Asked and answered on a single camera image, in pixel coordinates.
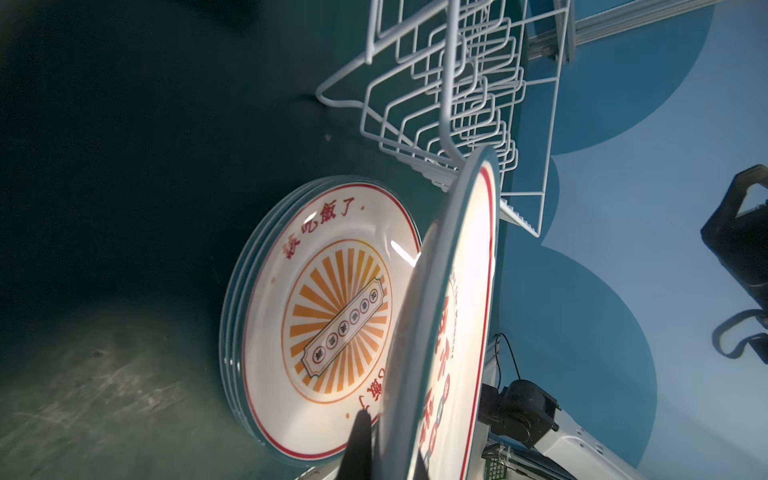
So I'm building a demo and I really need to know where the white round plate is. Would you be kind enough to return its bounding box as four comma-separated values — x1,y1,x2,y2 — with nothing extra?
230,178,381,438
219,175,369,430
372,147,499,479
234,183,422,465

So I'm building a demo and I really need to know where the white wire dish rack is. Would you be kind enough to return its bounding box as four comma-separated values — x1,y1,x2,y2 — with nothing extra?
315,1,574,237

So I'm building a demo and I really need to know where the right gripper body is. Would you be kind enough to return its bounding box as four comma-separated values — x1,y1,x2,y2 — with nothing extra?
701,164,767,310

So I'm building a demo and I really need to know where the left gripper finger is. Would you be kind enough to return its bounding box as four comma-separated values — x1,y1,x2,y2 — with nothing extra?
336,409,373,480

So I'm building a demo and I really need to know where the aluminium frame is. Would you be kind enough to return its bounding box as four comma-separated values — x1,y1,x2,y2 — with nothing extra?
528,0,722,61

